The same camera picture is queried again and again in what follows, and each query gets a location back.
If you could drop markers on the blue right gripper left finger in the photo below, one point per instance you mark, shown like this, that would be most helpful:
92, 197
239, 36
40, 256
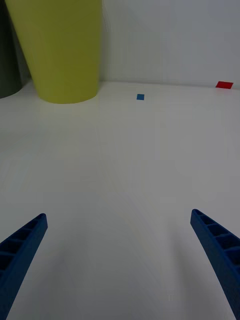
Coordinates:
22, 247

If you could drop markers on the grey plastic bin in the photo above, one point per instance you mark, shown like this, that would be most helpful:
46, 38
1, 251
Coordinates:
7, 62

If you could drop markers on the yellow-green plastic bin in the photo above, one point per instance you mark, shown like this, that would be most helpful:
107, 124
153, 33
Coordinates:
62, 55

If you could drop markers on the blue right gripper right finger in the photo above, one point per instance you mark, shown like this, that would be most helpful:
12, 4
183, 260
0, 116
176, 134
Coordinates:
220, 250

